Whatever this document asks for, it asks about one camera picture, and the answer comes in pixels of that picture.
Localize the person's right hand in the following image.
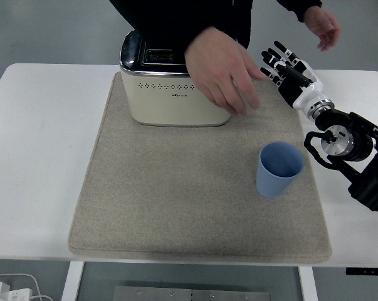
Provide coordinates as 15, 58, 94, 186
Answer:
184, 26, 271, 116

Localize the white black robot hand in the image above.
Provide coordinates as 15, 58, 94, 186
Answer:
259, 40, 324, 113

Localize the person's torso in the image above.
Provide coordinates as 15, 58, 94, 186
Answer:
108, 0, 251, 51

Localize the beige felt table mat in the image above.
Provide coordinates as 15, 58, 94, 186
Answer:
68, 71, 333, 260

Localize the black desk control panel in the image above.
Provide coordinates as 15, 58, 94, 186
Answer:
345, 267, 378, 276

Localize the cream chrome toaster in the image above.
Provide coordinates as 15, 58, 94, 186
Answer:
118, 30, 233, 128

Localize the white power cable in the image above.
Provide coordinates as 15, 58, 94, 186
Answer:
0, 273, 53, 301

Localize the grey metal plate with screws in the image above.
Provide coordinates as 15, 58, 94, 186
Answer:
113, 285, 273, 301

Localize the white power strip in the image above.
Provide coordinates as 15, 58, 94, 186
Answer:
7, 288, 33, 301

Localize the white table leg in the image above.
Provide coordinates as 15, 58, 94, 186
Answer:
297, 266, 318, 301
61, 261, 85, 301

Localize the person's left hand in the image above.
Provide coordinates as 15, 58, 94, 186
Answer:
302, 6, 342, 53

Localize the blue ribbed water cup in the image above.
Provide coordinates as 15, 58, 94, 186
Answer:
256, 141, 305, 199

